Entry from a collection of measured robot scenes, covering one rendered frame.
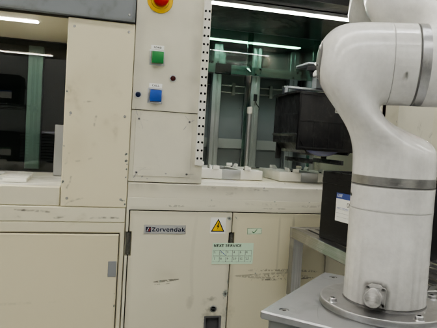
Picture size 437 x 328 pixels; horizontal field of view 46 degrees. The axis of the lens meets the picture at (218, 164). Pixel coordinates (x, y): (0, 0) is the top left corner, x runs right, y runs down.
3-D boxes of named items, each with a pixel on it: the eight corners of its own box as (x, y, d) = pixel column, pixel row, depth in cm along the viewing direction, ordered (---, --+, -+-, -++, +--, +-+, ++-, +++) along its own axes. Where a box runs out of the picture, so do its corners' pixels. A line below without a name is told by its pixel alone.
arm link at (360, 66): (445, 191, 70) (460, 14, 69) (308, 181, 73) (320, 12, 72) (424, 184, 82) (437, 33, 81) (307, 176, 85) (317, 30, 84)
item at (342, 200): (316, 236, 133) (320, 170, 132) (398, 233, 145) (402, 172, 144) (393, 263, 108) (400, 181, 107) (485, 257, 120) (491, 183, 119)
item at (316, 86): (289, 162, 155) (297, 56, 154) (266, 159, 175) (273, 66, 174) (362, 166, 162) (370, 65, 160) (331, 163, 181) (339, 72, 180)
